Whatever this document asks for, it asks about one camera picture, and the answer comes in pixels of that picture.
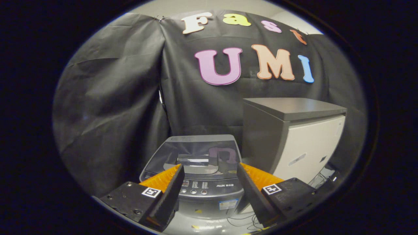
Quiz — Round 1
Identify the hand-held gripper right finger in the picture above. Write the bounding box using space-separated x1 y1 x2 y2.
236 163 327 228

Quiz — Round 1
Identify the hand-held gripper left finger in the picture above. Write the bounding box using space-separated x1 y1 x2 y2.
100 164 185 231

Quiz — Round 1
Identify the grey washing machine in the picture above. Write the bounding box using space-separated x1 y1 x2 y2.
139 134 245 220

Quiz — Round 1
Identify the white cabinet with grey top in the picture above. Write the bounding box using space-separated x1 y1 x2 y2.
242 97 347 185

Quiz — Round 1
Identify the black power adapter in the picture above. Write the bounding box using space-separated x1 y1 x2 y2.
322 170 343 190

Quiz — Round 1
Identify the black backdrop cloth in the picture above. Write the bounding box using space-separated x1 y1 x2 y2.
52 10 368 198

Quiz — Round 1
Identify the tangle of thin floor cables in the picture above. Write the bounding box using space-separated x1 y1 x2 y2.
227 212 262 230

